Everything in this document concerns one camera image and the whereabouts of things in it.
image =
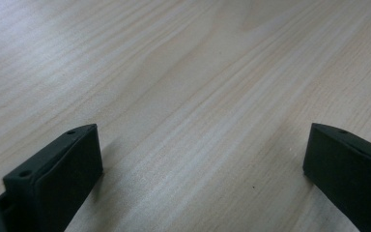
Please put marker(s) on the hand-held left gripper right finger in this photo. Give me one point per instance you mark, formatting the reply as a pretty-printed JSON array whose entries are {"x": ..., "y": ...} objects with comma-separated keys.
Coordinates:
[{"x": 344, "y": 167}]

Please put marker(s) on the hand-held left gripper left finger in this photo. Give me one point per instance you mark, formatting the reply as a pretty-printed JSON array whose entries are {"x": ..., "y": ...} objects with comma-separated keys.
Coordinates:
[{"x": 58, "y": 180}]

